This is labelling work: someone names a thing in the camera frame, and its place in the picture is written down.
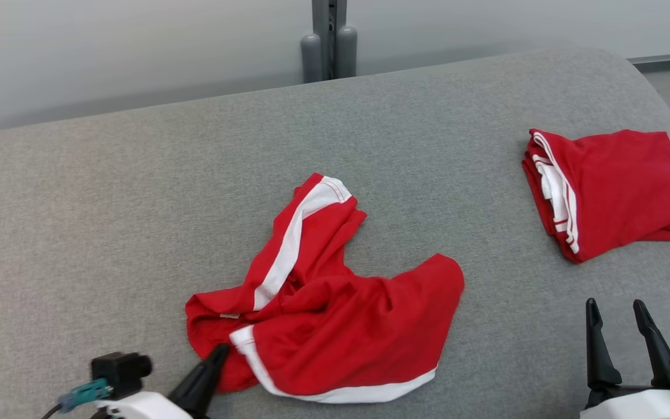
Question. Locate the teal left camera connector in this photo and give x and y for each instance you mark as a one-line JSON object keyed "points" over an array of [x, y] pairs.
{"points": [[88, 393]]}

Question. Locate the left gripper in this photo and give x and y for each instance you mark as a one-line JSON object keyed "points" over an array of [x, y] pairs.
{"points": [[143, 408]]}

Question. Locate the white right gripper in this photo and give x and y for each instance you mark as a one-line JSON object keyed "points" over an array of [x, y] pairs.
{"points": [[637, 407]]}

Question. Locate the red shirt with striped cuffs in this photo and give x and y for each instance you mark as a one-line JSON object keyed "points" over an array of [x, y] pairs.
{"points": [[631, 186]]}

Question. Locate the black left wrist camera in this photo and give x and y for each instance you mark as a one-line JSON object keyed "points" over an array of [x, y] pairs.
{"points": [[117, 372]]}

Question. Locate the red shorts with white stripes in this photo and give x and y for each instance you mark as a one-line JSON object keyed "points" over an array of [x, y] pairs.
{"points": [[358, 326]]}

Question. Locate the grey metal partition post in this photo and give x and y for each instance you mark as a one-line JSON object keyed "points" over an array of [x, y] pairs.
{"points": [[344, 52]]}

